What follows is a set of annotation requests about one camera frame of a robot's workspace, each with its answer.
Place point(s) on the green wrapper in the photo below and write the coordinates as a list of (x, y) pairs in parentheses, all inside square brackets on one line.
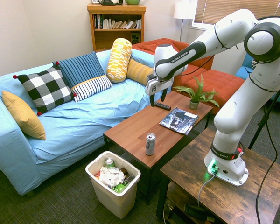
[(119, 188)]

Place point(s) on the black camera tripod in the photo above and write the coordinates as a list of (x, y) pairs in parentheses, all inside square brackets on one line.
[(266, 116)]

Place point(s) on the small black speaker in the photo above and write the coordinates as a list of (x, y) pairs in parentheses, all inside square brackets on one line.
[(135, 38)]

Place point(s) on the rustic dark wood table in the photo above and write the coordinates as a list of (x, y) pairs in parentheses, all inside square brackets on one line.
[(235, 203)]

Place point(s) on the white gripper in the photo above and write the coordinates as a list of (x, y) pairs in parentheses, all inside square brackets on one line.
[(158, 86)]

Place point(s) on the beige plastic trash bin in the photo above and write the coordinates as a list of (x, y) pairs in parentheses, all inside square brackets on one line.
[(116, 203)]

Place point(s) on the potted green fern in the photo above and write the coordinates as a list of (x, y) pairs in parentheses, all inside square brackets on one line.
[(197, 95)]

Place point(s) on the business magazine with dark cover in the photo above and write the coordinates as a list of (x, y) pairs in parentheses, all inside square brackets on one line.
[(178, 120)]

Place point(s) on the blue striped pillow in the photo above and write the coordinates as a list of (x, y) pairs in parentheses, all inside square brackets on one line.
[(84, 72)]

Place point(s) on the black shelf ornament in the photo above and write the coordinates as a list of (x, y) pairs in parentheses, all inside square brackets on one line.
[(109, 2)]

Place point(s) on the black remote control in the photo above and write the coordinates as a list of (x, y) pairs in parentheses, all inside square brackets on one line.
[(162, 105)]

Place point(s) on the black white checked pillow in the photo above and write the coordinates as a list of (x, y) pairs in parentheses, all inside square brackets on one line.
[(46, 88)]

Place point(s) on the wooden coffee table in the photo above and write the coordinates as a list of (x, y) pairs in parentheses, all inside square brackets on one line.
[(135, 130)]

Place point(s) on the silver drink can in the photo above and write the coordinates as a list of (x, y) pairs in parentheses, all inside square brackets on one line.
[(150, 144)]

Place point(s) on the row of books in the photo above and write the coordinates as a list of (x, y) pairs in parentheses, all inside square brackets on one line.
[(116, 24)]

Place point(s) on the plain mustard pillow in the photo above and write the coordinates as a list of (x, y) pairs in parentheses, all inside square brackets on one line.
[(23, 114)]

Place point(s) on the crumpled white paper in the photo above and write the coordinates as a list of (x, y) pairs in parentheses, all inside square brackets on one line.
[(110, 176)]

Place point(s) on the black power adapter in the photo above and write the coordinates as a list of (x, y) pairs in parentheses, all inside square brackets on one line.
[(197, 211)]

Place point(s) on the green can in trash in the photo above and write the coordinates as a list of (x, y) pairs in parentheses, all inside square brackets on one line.
[(109, 163)]

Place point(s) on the white floor lamp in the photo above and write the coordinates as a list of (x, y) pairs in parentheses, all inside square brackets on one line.
[(184, 9)]

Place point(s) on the wooden window blinds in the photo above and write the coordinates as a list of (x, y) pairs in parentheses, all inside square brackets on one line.
[(247, 9)]

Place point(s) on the green bowl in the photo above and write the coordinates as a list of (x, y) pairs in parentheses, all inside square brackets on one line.
[(132, 2)]

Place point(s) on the wooden bookshelf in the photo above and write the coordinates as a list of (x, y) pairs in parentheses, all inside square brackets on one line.
[(116, 38)]

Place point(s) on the yellow white patterned bolster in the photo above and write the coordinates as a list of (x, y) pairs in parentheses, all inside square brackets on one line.
[(118, 60)]

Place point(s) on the magazine under cover magazine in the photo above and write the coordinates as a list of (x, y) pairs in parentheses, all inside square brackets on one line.
[(187, 133)]

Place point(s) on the mustard striped pillow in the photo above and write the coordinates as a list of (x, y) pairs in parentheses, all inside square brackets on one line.
[(137, 71)]

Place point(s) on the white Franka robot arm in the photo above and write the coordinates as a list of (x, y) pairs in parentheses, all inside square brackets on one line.
[(235, 112)]

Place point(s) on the black white chair pillow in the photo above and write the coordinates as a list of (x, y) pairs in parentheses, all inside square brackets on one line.
[(254, 63)]

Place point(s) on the light blue sofa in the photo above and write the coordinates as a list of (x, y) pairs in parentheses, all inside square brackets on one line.
[(84, 121)]

